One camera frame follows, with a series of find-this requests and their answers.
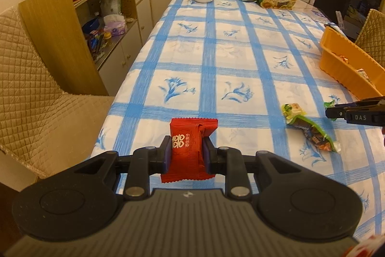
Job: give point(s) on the black round object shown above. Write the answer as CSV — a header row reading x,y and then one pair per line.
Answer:
x,y
330,25

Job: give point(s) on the purple tissue pack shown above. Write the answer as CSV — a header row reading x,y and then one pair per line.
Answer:
x,y
114,26

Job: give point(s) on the pale snack packet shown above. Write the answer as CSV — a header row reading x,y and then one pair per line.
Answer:
x,y
365,75

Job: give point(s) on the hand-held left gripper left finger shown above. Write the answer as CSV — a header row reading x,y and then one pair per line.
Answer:
x,y
167,154

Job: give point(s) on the blue checked tablecloth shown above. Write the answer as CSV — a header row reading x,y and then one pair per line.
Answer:
x,y
228,58

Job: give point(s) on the large red snack packet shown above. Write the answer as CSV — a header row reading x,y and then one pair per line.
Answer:
x,y
186,160

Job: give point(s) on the blue snack packet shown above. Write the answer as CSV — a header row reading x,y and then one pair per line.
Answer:
x,y
319,14

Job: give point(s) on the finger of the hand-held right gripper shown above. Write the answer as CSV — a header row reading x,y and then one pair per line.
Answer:
x,y
335,114
358,103

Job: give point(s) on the white slotted spatula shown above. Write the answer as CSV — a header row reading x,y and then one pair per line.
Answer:
x,y
340,20

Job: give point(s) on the blue bowl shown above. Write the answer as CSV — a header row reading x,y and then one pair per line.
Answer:
x,y
91,26

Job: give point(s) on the red white clothing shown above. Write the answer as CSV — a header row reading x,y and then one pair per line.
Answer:
x,y
367,248

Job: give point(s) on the green yellow snack packet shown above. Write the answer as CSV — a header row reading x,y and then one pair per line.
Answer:
x,y
293,110

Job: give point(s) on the orange plastic tray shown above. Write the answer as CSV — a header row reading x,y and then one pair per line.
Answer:
x,y
340,64

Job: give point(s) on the clear plastic bag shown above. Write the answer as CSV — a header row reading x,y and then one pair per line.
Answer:
x,y
110,1

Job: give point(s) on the brown round candy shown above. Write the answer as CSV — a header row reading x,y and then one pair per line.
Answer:
x,y
343,58

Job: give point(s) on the wooden cabinet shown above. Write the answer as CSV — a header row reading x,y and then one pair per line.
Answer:
x,y
60,34

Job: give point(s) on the quilted beige chair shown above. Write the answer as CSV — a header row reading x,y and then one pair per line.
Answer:
x,y
45,94
373,34

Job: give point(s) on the long sausage snack packet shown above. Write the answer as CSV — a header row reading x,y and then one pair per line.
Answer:
x,y
315,133

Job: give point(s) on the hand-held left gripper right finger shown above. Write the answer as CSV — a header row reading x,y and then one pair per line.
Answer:
x,y
207,156

